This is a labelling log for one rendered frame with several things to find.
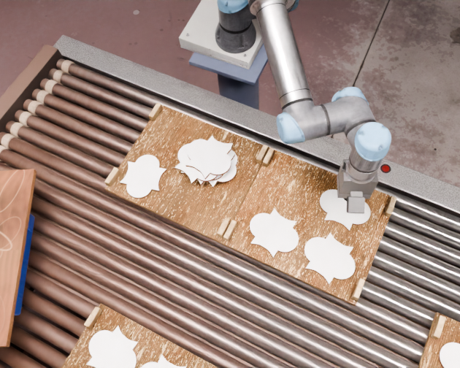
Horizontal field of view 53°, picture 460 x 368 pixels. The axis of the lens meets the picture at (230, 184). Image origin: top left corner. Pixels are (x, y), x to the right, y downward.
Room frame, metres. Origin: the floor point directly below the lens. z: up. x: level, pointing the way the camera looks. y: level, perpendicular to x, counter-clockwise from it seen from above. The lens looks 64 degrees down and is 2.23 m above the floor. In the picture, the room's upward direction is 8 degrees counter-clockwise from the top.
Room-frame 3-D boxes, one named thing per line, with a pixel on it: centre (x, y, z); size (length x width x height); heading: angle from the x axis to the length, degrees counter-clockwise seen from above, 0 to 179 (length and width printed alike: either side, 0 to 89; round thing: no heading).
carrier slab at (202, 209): (0.70, 0.12, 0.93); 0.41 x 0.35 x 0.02; 57
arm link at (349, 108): (0.59, -0.30, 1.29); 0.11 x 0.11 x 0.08; 7
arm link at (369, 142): (0.50, -0.33, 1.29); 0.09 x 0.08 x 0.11; 7
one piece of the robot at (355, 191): (0.47, -0.32, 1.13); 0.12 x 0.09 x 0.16; 170
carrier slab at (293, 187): (0.47, -0.22, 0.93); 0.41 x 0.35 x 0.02; 56
